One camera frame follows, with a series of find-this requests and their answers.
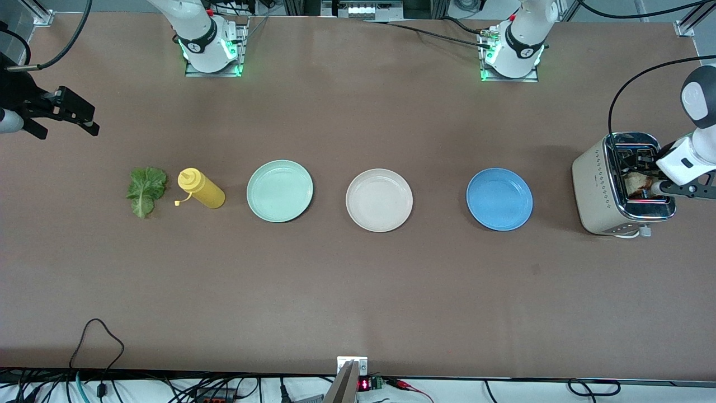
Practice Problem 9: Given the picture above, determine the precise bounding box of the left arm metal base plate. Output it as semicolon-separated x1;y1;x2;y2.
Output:
479;28;540;83

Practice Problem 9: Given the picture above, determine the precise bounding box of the light bread slice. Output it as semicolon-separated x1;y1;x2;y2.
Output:
625;171;665;198

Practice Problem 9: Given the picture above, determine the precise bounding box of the thin black looped cable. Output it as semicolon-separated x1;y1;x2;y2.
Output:
68;318;125;371

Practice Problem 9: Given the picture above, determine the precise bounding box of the white power strip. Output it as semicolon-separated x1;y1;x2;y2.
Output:
322;0;404;21

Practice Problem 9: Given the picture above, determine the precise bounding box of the mint green plate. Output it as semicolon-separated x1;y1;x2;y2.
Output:
246;160;314;223

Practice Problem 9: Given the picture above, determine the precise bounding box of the green lettuce leaf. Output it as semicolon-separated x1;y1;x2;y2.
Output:
126;167;168;219

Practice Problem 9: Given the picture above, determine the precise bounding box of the red cable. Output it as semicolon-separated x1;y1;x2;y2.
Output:
389;378;434;402

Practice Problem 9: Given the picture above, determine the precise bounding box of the black coiled cable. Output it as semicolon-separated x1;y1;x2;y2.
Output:
568;378;621;397

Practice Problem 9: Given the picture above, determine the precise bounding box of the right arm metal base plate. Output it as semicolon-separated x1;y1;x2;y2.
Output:
185;16;249;78

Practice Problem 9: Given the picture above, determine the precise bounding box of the aluminium frame corner bracket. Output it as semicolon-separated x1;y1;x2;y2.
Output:
674;0;716;38
22;0;55;26

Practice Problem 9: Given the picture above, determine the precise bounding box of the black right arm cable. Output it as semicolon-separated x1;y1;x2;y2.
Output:
0;0;93;72

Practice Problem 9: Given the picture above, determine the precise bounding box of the beige chrome toaster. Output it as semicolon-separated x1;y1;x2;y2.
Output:
571;132;678;239

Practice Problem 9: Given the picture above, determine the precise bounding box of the blue plate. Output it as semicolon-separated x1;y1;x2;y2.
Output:
466;167;534;232

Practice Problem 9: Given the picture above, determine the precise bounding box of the yellow squeeze bottle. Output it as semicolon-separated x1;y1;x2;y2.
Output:
174;167;226;210

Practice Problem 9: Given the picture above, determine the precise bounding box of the long black base cable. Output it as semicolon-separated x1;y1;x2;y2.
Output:
362;17;496;48

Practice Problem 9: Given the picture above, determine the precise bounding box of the grey metal camera mount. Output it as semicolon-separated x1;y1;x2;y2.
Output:
323;356;370;403

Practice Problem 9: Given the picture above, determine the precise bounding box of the beige plate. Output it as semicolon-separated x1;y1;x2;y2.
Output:
345;168;414;233

